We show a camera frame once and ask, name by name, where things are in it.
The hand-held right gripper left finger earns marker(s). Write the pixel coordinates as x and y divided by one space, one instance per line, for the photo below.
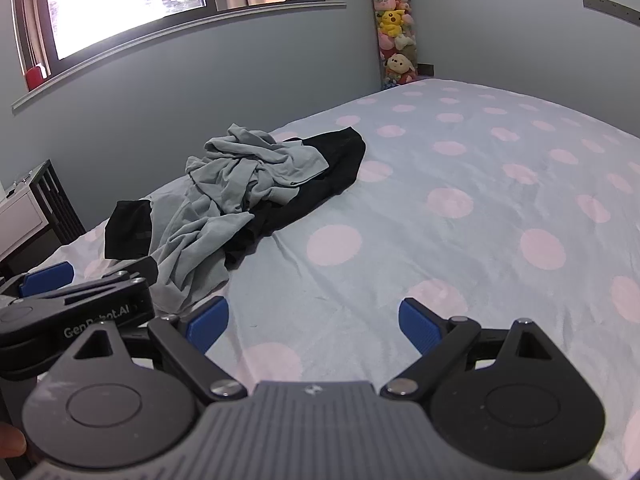
207 327

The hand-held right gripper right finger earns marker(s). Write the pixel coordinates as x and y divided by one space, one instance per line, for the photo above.
420 327

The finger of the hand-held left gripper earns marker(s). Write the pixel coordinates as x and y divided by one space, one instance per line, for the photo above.
47 276
145 269

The light grey garment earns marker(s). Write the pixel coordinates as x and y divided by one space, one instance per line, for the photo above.
240 180

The black garment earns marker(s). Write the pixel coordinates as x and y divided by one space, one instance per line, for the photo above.
335 160

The person's left hand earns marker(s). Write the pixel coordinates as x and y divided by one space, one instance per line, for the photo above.
10 440

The black and white bedside table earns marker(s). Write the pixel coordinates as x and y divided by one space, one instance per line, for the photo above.
30 210

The polka dot bed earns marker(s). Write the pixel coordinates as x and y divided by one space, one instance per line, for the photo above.
475 185

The red object on sill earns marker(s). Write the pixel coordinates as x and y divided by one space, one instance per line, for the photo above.
35 77

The grey window sill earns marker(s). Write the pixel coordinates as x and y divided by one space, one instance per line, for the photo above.
175 25

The dark framed window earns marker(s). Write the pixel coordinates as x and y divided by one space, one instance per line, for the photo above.
125 0

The clear tube of plush toys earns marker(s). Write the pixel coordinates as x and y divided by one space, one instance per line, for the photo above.
395 25

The black wall socket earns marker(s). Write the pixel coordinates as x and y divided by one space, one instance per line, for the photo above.
425 70

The grey wall plate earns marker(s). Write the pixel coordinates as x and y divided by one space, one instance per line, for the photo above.
607 6

